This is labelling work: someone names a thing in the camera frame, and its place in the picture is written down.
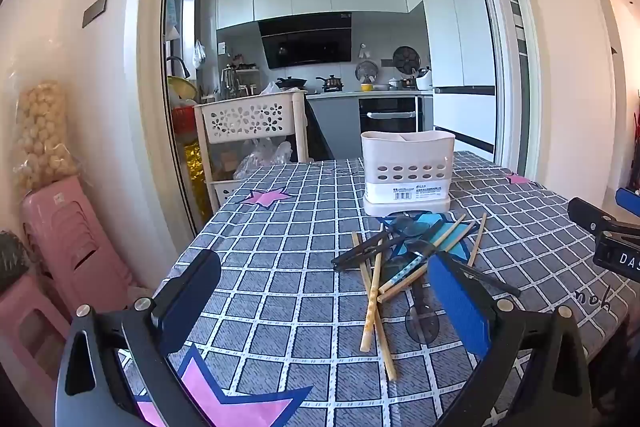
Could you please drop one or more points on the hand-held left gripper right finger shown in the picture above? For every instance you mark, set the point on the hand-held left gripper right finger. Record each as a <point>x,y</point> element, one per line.
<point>460,307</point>

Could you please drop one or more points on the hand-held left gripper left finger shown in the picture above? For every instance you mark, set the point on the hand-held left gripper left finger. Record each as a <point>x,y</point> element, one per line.
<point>192,302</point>

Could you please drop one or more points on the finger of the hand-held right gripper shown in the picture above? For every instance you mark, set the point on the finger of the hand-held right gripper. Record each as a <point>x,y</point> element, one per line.
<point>590,214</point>
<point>629,199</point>

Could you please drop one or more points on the dark clear plastic spoon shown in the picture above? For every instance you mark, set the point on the dark clear plastic spoon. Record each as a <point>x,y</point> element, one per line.
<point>406,227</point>
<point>422,324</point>

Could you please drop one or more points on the blue dotted wooden chopstick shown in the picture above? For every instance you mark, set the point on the blue dotted wooden chopstick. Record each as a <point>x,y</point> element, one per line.
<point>402,273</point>

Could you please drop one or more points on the white utensil holder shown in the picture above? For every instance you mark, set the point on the white utensil holder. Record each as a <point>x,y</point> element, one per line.
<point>407,192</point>

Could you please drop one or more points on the dark red hanging items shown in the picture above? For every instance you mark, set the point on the dark red hanging items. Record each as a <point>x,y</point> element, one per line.
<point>634,147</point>

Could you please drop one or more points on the grey checked tablecloth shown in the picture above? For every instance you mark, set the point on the grey checked tablecloth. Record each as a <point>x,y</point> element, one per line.
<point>300,257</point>

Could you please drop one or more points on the gold foil pack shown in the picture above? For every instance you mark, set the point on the gold foil pack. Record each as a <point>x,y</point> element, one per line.
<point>195,177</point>

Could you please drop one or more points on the pink plastic stool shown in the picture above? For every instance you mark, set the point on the pink plastic stool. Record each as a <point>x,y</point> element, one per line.
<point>75,232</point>
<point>30,337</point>

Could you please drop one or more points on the clear plastic bag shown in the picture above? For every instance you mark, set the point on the clear plastic bag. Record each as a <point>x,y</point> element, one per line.
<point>265,157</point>

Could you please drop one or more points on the red basin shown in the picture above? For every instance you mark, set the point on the red basin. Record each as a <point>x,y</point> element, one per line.
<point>182,119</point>

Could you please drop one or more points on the dark grey cushion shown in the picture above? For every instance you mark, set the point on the dark grey cushion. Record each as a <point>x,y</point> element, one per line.
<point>10,259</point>

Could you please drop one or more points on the white flower-cutout storage cart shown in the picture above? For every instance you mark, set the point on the white flower-cutout storage cart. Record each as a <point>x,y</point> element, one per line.
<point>245,119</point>

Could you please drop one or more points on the black built-in oven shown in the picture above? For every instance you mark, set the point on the black built-in oven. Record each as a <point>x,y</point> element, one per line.
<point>387,127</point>

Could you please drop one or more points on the white fridge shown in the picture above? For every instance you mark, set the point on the white fridge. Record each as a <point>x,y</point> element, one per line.
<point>465,47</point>

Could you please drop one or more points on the white rice cooker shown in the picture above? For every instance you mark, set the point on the white rice cooker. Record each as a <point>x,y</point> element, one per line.
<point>424,81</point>

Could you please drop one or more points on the yellow-green bowl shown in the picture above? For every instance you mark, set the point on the yellow-green bowl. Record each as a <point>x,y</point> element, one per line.
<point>181,86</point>

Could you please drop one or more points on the dark cooking pot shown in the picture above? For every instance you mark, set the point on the dark cooking pot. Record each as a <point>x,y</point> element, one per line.
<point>409,82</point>

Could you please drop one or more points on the bag of pale round snacks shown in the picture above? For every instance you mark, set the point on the bag of pale round snacks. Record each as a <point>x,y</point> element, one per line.
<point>42,132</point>

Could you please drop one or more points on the white counter rack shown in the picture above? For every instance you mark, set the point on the white counter rack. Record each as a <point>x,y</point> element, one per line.
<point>247,82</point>

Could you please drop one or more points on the small white pot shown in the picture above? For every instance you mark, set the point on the small white pot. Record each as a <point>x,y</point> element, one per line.
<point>395,83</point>

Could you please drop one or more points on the yellow bowl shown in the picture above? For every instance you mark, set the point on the yellow bowl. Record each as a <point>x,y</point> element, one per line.
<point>367,87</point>

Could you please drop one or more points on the black wok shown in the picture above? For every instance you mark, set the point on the black wok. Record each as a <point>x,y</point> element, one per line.
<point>291,83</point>

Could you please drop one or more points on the metal kitchen faucet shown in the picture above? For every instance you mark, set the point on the metal kitchen faucet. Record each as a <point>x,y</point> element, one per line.
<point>179,61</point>

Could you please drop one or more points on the round dark hanging pan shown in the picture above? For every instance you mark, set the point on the round dark hanging pan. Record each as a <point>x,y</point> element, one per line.
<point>405,58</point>

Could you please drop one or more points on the hanging white plastic bag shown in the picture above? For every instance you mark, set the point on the hanging white plastic bag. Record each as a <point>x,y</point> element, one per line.
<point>199,56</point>

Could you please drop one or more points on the round metal hanging rack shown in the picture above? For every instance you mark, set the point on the round metal hanging rack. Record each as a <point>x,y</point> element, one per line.
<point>366,69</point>

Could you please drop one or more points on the dark pot with lid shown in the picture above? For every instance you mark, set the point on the dark pot with lid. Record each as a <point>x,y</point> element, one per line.
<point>331,83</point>

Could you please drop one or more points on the black range hood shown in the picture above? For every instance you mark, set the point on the black range hood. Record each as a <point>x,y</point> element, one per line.
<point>305,42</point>

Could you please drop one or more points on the blue-white hanging bag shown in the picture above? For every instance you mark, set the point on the blue-white hanging bag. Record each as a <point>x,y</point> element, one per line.
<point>171,12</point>

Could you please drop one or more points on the white sliding door frame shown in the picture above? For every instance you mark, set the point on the white sliding door frame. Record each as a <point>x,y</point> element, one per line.
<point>150,57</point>

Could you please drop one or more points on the white wall hook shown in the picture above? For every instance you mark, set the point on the white wall hook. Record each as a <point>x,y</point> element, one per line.
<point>362,52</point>

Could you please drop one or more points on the grey wall switch plate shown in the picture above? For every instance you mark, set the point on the grey wall switch plate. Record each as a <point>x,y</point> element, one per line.
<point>95,11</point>

